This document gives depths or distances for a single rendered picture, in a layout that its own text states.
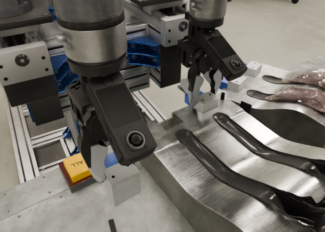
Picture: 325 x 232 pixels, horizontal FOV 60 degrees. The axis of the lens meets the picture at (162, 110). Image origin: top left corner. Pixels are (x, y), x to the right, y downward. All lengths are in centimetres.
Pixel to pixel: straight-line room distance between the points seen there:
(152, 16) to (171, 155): 57
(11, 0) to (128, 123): 65
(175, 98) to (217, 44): 171
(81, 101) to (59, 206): 31
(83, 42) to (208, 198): 33
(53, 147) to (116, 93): 133
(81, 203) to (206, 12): 46
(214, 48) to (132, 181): 30
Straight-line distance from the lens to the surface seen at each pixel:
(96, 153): 41
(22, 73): 84
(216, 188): 53
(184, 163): 57
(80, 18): 31
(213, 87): 69
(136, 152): 32
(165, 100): 226
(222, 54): 58
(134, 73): 109
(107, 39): 32
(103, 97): 34
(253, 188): 52
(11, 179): 189
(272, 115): 77
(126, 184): 46
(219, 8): 59
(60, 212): 63
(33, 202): 67
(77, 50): 33
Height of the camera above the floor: 130
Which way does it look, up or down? 37 degrees down
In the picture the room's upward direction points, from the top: straight up
